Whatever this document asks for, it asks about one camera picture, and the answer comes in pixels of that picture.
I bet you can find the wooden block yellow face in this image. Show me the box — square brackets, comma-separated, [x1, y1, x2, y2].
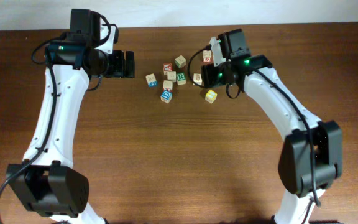
[205, 90, 218, 103]

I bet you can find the wooden block letter E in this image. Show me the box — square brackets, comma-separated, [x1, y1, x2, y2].
[163, 80, 173, 92]

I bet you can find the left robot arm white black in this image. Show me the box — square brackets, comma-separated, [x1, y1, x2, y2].
[4, 9, 135, 223]

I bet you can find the wooden block red side K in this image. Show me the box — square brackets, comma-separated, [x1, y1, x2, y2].
[203, 50, 212, 63]

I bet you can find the wooden block pineapple yellow O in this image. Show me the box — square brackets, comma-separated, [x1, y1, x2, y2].
[193, 73, 203, 85]

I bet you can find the wooden block blue D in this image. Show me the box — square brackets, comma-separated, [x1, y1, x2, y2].
[160, 90, 173, 103]

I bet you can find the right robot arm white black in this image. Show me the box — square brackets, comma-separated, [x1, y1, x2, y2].
[201, 29, 342, 223]

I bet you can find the wooden block blue side Y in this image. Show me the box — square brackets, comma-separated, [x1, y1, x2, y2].
[145, 73, 157, 87]

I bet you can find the wooden block green side I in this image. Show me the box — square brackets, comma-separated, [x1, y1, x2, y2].
[175, 55, 187, 69]

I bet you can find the wooden block red A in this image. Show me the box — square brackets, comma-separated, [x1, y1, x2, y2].
[163, 63, 173, 75]

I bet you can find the wooden block green R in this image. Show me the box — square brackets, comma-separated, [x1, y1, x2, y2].
[176, 73, 186, 85]

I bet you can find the wooden block letter Z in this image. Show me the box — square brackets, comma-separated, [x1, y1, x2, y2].
[167, 71, 177, 83]

